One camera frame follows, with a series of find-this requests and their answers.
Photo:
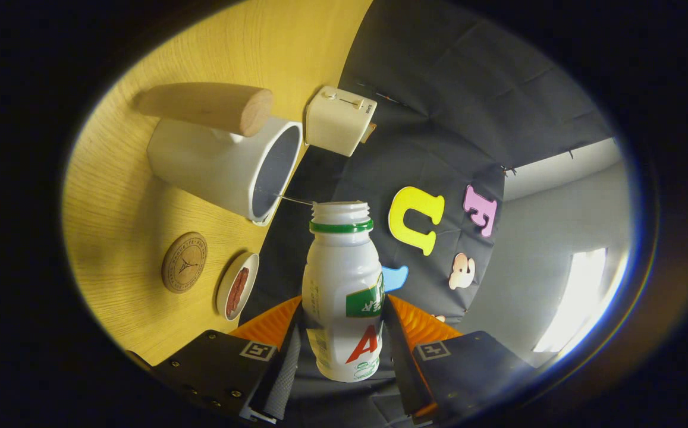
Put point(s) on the black backdrop cloth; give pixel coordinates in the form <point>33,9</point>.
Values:
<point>439,89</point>

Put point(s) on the white juice bottle green label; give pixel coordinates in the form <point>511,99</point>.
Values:
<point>338,267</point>

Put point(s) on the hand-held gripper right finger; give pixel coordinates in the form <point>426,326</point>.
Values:
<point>400,362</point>

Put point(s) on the red-brown meat slice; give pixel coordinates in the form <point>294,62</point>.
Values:
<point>232,300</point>
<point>242,285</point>

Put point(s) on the white round plate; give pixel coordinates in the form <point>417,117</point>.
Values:
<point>225,285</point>

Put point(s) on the wooden table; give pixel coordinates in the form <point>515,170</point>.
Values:
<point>123,208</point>

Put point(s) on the bread slice in toaster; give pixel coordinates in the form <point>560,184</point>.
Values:
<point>368,132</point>

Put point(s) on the bright ceiling light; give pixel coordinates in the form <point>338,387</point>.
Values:
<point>575,303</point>

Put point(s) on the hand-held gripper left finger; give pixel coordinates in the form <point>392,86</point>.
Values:
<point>287,374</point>

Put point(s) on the cream toaster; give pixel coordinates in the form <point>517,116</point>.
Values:
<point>338,122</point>

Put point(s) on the round cork coaster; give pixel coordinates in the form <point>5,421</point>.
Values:
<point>184,261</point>

